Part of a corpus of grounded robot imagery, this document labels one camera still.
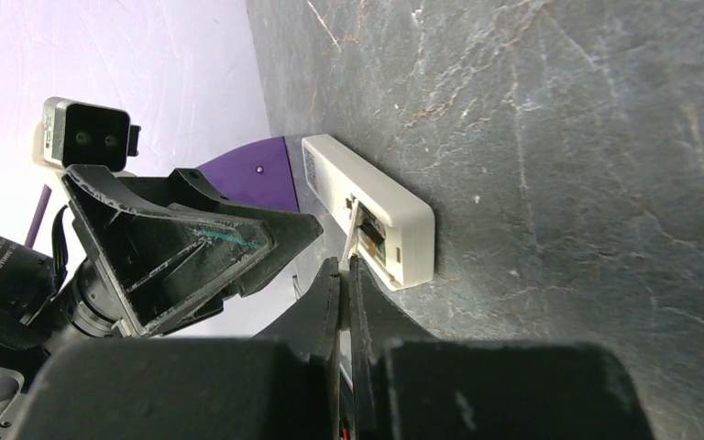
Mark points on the white remote control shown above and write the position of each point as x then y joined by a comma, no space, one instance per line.
397,234

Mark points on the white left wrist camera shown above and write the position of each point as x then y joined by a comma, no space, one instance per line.
72,132

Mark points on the white battery cover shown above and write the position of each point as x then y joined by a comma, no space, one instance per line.
351,243

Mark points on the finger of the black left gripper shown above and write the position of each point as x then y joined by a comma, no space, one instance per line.
291,232
162,261

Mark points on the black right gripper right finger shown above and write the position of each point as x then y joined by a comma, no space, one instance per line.
408,384

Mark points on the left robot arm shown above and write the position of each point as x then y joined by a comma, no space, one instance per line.
44,307

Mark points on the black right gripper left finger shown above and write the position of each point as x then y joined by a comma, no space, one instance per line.
279,384

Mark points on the purple holder block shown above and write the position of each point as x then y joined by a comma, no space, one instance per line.
258,174

